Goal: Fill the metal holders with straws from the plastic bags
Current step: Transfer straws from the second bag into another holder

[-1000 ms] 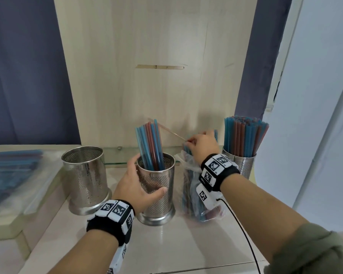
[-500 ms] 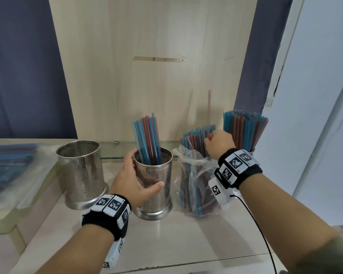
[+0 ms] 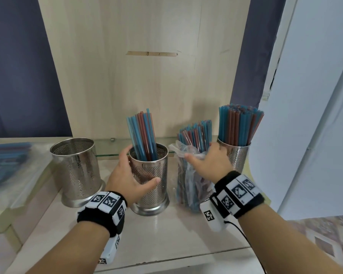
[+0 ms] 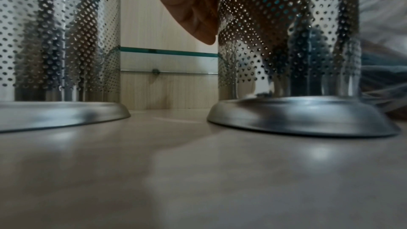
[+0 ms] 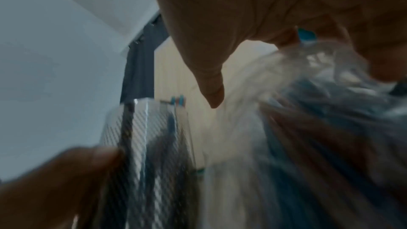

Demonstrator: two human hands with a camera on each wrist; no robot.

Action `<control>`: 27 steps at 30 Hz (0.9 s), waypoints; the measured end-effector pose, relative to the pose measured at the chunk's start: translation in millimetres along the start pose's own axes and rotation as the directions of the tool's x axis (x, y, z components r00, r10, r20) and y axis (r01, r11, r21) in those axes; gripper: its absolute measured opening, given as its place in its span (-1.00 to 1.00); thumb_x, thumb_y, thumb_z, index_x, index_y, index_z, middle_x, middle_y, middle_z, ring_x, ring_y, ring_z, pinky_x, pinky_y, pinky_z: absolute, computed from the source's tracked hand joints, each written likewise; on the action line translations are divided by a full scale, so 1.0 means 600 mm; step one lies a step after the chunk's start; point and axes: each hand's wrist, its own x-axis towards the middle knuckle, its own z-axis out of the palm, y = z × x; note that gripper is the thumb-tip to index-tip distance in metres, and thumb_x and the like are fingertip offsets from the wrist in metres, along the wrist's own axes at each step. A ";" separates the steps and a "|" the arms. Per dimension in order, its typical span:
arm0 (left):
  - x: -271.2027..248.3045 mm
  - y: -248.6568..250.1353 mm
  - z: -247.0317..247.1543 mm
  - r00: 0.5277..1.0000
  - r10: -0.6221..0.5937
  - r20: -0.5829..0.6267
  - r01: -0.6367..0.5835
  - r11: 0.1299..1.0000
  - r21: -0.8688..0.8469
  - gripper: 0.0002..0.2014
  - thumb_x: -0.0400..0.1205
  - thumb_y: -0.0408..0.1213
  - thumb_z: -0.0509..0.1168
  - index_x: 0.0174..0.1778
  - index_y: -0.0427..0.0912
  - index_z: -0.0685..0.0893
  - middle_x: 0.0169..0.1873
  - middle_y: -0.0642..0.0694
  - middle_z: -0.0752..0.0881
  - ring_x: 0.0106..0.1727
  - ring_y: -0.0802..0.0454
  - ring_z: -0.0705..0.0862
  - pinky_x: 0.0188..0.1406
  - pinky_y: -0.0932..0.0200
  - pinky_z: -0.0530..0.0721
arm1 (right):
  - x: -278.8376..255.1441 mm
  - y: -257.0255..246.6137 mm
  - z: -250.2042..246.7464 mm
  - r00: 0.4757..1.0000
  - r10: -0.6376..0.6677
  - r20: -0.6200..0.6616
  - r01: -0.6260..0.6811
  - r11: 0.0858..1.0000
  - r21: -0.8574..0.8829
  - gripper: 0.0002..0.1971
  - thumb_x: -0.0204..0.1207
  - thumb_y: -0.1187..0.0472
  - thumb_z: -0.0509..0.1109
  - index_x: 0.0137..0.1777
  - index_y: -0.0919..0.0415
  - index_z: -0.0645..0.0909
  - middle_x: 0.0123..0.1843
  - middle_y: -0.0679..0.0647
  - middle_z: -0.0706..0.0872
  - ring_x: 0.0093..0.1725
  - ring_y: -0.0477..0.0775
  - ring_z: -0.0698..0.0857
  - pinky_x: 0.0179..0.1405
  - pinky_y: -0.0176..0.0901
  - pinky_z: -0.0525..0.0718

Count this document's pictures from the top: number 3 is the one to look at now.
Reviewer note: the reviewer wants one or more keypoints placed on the person's left hand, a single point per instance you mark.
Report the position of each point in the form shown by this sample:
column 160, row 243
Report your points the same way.
column 123, row 179

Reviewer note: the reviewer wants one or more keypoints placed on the person's right hand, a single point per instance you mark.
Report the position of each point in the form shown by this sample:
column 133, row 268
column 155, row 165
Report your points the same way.
column 215, row 165

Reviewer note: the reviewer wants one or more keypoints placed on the person's right thumb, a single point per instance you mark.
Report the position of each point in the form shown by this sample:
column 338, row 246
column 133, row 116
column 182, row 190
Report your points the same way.
column 194, row 159

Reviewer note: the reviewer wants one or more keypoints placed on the person's left thumb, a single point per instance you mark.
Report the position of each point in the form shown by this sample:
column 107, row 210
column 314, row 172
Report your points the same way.
column 150, row 184

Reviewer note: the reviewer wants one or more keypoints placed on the perforated steel holder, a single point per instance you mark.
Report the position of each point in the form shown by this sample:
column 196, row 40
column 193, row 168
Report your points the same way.
column 75, row 171
column 153, row 171
column 240, row 158

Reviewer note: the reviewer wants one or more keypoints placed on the clear plastic bag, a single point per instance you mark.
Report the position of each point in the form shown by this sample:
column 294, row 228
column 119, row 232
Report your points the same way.
column 188, row 182

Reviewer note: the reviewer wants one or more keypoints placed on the person's left forearm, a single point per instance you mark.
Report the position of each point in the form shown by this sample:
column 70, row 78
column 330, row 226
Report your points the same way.
column 71, row 248

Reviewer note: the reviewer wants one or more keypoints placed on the person's right forearm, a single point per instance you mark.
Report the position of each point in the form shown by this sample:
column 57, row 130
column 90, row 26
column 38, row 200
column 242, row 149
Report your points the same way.
column 285, row 242

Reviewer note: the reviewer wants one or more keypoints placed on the bundle of blue red straws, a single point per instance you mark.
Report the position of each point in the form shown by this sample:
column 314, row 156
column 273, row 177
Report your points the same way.
column 238, row 125
column 143, row 136
column 195, row 136

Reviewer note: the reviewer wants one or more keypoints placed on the black wristband with marker tags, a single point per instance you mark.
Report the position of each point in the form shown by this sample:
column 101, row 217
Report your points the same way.
column 103, row 209
column 237, row 194

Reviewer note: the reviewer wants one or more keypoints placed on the light wooden back panel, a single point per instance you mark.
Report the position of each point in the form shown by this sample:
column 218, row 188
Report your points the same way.
column 148, row 82

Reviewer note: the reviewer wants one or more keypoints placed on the white door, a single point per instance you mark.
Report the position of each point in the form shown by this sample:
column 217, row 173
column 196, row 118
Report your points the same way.
column 308, row 111

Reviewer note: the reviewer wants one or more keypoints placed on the flat pack of straws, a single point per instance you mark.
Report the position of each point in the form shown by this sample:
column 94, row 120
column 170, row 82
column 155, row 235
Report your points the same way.
column 5, row 165

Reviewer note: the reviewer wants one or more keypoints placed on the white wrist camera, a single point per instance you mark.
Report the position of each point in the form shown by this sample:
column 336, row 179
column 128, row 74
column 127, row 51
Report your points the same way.
column 112, row 249
column 213, row 216

